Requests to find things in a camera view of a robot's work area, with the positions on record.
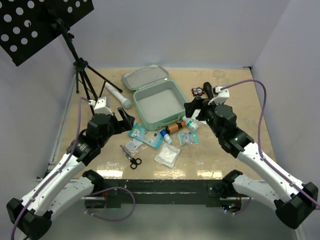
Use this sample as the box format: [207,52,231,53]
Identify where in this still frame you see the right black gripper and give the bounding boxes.
[184,96,225,139]

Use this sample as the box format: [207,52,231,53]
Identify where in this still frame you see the clear bottle green label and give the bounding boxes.
[182,116,200,132]

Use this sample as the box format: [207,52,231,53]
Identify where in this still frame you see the brown medicine bottle orange cap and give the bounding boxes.
[165,121,186,135]

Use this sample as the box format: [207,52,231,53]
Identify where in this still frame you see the mint green medicine case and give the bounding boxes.
[122,64,187,131]

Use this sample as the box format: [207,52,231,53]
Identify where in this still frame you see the blue plaster packet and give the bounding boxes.
[128,123,164,149]

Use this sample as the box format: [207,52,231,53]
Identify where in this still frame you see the blue label bandage roll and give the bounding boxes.
[160,129,173,145]

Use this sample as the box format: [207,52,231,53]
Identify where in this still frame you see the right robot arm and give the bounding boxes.
[184,96,319,229]

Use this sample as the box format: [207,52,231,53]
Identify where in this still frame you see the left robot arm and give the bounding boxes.
[6,107,135,240]

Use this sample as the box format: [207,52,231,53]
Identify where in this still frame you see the white microphone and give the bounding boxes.
[104,82,132,109]

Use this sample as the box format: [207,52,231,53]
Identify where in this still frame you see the red owl toy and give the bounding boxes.
[191,87,205,97]

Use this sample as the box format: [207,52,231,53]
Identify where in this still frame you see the teal cotton swab bag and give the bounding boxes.
[177,131,199,147]

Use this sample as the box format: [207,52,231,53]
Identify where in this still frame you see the black microphone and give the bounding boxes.
[203,82,214,100]

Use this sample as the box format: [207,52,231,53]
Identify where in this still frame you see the small clear plaster bag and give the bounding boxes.
[124,138,147,156]

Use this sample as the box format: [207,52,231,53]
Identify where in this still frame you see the white gauze pad packet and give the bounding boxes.
[154,143,181,169]

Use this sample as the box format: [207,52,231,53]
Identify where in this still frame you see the black perforated music stand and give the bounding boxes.
[0,0,108,100]

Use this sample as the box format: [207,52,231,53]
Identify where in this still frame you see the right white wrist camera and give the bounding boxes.
[208,86,230,105]

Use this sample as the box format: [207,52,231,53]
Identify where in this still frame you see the black handled scissors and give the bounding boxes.
[120,145,142,170]

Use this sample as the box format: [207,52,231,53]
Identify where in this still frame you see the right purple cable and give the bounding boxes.
[219,79,320,216]

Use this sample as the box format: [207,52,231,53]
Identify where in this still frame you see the purple cable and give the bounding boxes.
[9,97,137,240]
[219,79,320,216]

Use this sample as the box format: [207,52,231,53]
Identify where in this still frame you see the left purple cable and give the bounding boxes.
[9,97,137,240]

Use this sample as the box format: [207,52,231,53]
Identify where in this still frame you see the black base frame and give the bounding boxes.
[74,178,253,210]

